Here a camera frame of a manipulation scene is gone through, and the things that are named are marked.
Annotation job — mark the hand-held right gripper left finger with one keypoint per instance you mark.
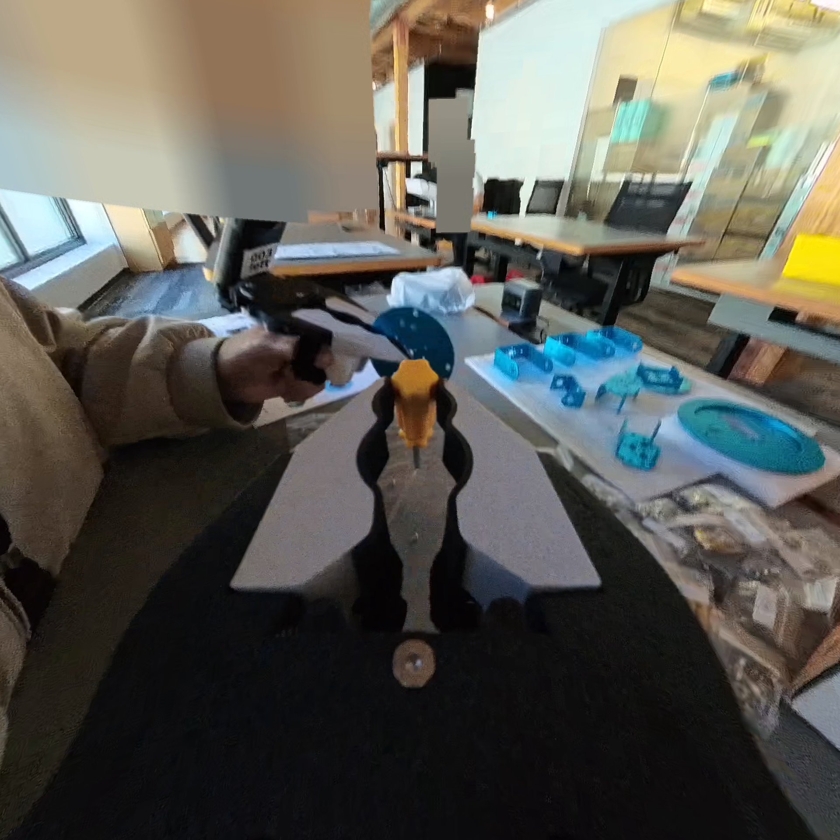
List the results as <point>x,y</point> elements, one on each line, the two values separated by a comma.
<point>308,518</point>

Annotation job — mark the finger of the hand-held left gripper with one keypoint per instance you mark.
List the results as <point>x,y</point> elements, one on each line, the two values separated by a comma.
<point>354,307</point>
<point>354,338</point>

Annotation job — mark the black office chair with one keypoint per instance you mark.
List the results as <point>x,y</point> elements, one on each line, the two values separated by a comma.
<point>646,203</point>

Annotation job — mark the pile of clear hardware packets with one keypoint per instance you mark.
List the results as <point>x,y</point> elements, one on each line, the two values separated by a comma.
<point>722,558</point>

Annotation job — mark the person's beige jacket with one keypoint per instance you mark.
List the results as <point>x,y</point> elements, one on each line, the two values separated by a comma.
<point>39,459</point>

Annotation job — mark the teal round metal plate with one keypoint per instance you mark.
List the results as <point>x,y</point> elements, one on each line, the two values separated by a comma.
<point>420,334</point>

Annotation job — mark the black computer monitor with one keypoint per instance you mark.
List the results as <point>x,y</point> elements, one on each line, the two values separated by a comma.
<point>544,197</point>

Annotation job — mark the person's left forearm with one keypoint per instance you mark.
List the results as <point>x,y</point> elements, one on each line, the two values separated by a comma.
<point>144,374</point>

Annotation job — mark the white plastic bag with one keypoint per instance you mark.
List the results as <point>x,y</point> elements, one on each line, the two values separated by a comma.
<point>433,289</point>

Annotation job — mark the white printed instruction sheet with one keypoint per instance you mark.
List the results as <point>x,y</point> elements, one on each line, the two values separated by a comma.
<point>341,390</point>

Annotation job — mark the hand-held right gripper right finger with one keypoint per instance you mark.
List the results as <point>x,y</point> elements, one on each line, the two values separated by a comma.
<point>525,518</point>

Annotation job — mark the person's left hand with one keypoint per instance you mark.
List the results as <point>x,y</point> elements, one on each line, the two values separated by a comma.
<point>256,367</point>

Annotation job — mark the yellow box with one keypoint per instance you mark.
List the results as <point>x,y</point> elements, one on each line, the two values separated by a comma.
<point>814,256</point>

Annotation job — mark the white foam sheet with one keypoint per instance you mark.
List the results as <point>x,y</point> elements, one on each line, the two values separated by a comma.
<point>689,459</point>

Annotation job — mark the cluster of blue brackets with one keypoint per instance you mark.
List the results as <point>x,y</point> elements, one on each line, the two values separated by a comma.
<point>571,348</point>

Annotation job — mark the black device green display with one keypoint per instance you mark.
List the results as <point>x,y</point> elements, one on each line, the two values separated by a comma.
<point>522,302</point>

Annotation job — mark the large window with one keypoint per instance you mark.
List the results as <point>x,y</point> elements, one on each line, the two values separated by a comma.
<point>33,229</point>

